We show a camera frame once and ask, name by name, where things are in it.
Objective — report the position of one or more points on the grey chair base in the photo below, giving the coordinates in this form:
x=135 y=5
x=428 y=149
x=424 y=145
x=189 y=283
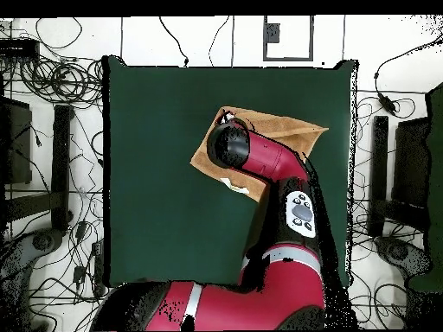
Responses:
x=398 y=250
x=41 y=242

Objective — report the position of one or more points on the dark green table cloth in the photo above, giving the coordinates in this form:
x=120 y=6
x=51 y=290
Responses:
x=155 y=207

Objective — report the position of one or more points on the long black stand bar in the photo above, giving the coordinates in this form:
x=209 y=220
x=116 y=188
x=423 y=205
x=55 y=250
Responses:
x=380 y=166
x=62 y=166

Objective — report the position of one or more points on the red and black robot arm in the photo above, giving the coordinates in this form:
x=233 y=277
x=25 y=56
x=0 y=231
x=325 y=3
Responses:
x=270 y=155

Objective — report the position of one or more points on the grey square floor frame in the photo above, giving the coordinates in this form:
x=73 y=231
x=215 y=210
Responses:
x=264 y=48

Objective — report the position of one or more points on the large black box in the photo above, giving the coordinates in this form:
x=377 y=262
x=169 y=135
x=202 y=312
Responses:
x=412 y=162
x=15 y=141

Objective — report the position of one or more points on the dark green fabric panel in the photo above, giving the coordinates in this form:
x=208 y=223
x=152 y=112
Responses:
x=436 y=173

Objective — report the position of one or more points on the tan terry towel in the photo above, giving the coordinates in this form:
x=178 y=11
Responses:
x=294 y=133

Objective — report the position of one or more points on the black flat box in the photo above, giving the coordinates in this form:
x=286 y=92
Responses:
x=19 y=48

